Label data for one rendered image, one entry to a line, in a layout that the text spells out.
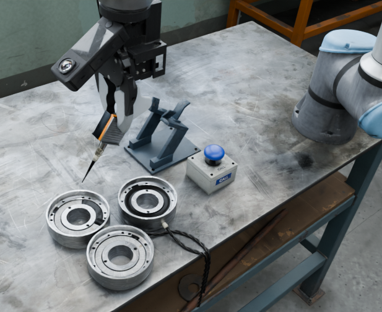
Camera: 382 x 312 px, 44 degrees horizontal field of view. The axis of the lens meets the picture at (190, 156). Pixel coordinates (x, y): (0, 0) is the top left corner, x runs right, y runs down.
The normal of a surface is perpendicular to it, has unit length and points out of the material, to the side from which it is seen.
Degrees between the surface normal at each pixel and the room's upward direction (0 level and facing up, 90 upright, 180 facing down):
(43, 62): 90
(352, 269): 0
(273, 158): 0
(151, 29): 90
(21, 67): 90
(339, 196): 0
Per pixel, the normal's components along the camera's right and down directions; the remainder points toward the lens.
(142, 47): 0.09, -0.75
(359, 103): -0.92, 0.12
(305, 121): -0.77, 0.07
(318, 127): -0.39, 0.31
